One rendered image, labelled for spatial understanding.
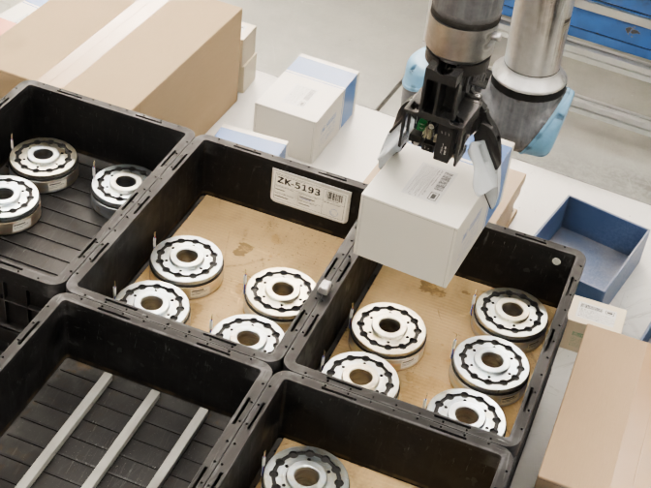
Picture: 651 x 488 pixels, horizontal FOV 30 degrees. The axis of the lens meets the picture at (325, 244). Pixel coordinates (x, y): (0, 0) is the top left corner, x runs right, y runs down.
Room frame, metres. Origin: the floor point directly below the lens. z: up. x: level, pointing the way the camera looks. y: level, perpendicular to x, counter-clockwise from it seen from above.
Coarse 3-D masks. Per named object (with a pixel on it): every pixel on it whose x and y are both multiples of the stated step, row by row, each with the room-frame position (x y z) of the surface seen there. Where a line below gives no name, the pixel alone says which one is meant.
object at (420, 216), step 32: (416, 160) 1.20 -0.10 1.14; (384, 192) 1.13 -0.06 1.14; (416, 192) 1.13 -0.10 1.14; (448, 192) 1.14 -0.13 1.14; (384, 224) 1.11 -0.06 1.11; (416, 224) 1.09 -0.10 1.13; (448, 224) 1.08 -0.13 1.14; (480, 224) 1.18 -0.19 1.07; (384, 256) 1.10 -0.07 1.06; (416, 256) 1.09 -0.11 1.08; (448, 256) 1.08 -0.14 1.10
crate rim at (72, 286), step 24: (192, 144) 1.47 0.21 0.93; (216, 144) 1.48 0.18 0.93; (240, 144) 1.48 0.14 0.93; (168, 168) 1.40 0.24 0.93; (312, 168) 1.44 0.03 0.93; (96, 264) 1.18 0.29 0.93; (336, 264) 1.24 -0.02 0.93; (72, 288) 1.13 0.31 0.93; (144, 312) 1.10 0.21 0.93; (216, 336) 1.07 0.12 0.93; (288, 336) 1.09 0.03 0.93; (264, 360) 1.04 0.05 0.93
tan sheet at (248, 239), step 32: (192, 224) 1.41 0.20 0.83; (224, 224) 1.42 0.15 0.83; (256, 224) 1.42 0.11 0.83; (288, 224) 1.43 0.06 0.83; (224, 256) 1.34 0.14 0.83; (256, 256) 1.35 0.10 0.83; (288, 256) 1.36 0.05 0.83; (320, 256) 1.37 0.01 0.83; (224, 288) 1.27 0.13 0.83; (192, 320) 1.20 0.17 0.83
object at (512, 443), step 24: (528, 240) 1.34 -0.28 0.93; (576, 264) 1.30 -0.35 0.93; (336, 288) 1.19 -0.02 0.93; (576, 288) 1.27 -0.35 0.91; (312, 312) 1.14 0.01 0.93; (552, 336) 1.16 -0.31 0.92; (288, 360) 1.05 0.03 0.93; (336, 384) 1.02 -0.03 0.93; (528, 384) 1.06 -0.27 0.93; (408, 408) 0.99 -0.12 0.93; (528, 408) 1.02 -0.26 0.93; (480, 432) 0.97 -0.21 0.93
